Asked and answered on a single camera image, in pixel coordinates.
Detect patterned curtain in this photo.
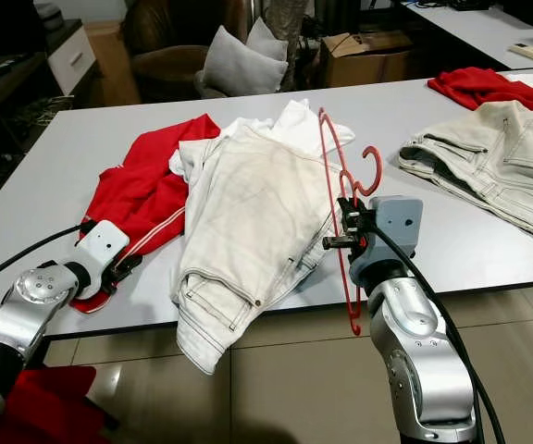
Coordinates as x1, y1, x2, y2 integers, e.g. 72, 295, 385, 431
262, 0, 314, 47

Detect red cloth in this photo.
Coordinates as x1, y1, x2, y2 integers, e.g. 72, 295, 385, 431
0, 364, 119, 444

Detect large grey pillow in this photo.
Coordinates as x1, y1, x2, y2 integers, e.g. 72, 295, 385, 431
200, 26, 291, 98

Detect plain red garment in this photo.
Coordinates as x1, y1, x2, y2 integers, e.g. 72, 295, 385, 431
427, 67, 533, 114

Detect small grey pillow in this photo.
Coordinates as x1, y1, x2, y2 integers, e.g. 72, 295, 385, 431
246, 17, 291, 61

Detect black shelf unit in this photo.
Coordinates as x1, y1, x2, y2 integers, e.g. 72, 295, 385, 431
0, 55, 68, 223

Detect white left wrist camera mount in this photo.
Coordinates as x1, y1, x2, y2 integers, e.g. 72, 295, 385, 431
72, 220, 130, 278

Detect red garment with white stripes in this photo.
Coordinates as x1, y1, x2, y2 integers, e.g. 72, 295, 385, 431
70, 114, 221, 314

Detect open cardboard box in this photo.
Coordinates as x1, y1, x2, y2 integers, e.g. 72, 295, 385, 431
317, 30, 415, 89

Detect white drawer cabinet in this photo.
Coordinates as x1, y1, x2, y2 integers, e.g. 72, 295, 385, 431
46, 20, 96, 93

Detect red plastic clothes hanger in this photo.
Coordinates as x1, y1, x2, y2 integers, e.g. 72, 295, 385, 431
317, 106, 383, 336

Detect brown leather armchair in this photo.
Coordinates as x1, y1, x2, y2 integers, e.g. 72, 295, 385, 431
123, 0, 249, 103

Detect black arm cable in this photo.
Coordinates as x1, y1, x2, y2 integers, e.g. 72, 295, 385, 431
0, 220, 96, 292
368, 222, 508, 444

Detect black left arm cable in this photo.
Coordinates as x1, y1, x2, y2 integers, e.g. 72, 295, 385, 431
0, 220, 96, 292

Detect beige denim trousers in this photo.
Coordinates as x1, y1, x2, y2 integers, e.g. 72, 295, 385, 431
396, 99, 533, 249
172, 125, 351, 376

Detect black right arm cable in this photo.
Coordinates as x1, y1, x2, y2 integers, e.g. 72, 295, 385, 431
368, 222, 508, 444

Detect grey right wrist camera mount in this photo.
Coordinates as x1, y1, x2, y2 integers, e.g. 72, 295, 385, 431
373, 194, 425, 269

